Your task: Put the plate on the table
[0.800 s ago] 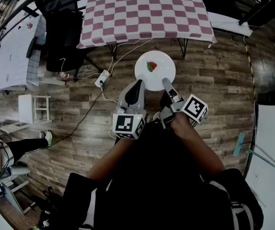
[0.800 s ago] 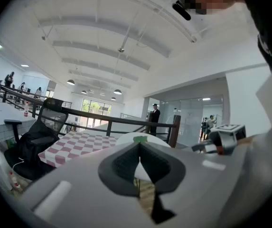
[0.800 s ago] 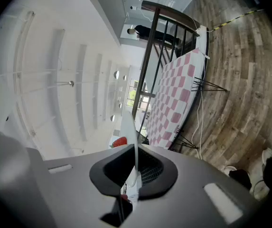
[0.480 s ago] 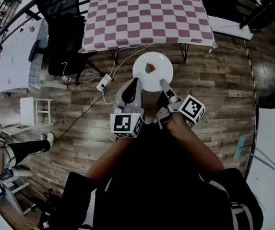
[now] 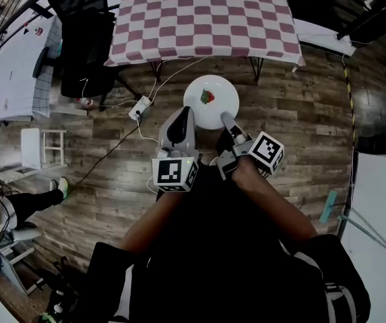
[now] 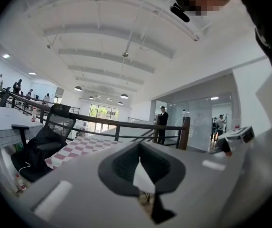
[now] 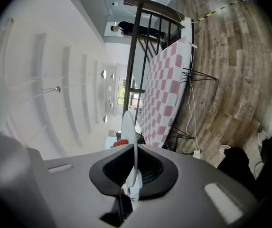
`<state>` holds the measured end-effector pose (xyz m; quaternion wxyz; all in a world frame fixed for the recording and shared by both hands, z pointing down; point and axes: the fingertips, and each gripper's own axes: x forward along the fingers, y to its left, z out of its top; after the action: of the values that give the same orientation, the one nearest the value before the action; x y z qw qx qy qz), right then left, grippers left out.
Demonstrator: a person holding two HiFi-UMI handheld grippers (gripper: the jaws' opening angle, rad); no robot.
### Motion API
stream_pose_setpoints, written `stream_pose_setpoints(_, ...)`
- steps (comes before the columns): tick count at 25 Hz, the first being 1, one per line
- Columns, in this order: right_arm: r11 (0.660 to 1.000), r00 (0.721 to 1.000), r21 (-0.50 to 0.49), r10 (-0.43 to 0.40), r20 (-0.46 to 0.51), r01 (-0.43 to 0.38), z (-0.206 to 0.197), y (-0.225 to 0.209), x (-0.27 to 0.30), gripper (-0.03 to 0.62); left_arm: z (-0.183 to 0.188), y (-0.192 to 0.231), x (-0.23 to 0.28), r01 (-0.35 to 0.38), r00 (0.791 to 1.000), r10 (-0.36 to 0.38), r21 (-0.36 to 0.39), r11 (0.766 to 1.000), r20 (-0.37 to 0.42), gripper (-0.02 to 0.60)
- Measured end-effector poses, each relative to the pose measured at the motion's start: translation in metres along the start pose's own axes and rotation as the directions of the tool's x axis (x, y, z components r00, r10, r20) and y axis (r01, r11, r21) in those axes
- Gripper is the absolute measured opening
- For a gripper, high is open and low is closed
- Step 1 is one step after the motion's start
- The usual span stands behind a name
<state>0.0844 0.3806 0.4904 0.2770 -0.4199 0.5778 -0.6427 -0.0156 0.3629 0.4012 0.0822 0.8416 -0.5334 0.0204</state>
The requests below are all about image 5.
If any white flat board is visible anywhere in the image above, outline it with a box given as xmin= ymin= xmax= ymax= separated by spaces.
xmin=292 ymin=17 xmax=356 ymax=57

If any black curved chair back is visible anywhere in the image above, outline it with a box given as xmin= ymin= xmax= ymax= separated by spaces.
xmin=32 ymin=46 xmax=51 ymax=79

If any white round plate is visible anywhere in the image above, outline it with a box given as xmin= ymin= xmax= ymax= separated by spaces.
xmin=183 ymin=75 xmax=240 ymax=130

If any white stool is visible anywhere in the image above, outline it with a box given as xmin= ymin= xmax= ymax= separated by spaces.
xmin=40 ymin=129 xmax=69 ymax=168

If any white upright panel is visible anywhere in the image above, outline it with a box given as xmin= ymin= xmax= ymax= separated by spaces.
xmin=20 ymin=128 xmax=42 ymax=170

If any person's left forearm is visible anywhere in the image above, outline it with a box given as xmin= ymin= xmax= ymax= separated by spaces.
xmin=118 ymin=188 xmax=187 ymax=252

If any black box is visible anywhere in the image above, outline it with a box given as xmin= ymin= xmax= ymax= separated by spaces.
xmin=356 ymin=133 xmax=386 ymax=155

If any white power strip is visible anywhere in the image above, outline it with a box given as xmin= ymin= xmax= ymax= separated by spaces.
xmin=128 ymin=96 xmax=154 ymax=121

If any white gridded table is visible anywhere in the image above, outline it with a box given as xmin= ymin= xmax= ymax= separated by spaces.
xmin=0 ymin=15 xmax=62 ymax=124

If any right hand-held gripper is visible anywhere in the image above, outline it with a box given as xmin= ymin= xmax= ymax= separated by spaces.
xmin=215 ymin=111 xmax=286 ymax=182

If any black floor cable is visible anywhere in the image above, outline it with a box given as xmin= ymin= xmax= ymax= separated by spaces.
xmin=67 ymin=118 xmax=142 ymax=195

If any white power cable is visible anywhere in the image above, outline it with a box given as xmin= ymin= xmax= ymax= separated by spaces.
xmin=147 ymin=55 xmax=210 ymax=102

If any red strawberry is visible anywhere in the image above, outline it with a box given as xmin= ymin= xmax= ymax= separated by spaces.
xmin=200 ymin=89 xmax=216 ymax=105

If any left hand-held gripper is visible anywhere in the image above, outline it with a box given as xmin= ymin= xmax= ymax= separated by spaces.
xmin=151 ymin=106 xmax=201 ymax=194

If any yellow black striped cable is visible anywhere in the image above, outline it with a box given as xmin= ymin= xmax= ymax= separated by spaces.
xmin=342 ymin=54 xmax=358 ymax=217

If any red white checkered tablecloth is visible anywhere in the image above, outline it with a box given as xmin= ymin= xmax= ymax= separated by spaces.
xmin=104 ymin=0 xmax=307 ymax=83

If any black office chair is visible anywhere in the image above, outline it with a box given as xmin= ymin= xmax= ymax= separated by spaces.
xmin=44 ymin=0 xmax=143 ymax=112

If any person's right forearm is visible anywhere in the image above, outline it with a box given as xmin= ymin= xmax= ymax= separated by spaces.
xmin=230 ymin=159 xmax=319 ymax=248

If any teal plastic strip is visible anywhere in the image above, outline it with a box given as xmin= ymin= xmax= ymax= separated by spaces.
xmin=318 ymin=190 xmax=339 ymax=223

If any person's black clothing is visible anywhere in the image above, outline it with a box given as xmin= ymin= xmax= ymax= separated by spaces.
xmin=88 ymin=161 xmax=372 ymax=323

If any grey metal pole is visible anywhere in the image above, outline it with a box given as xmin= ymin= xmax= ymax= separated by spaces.
xmin=338 ymin=207 xmax=386 ymax=256

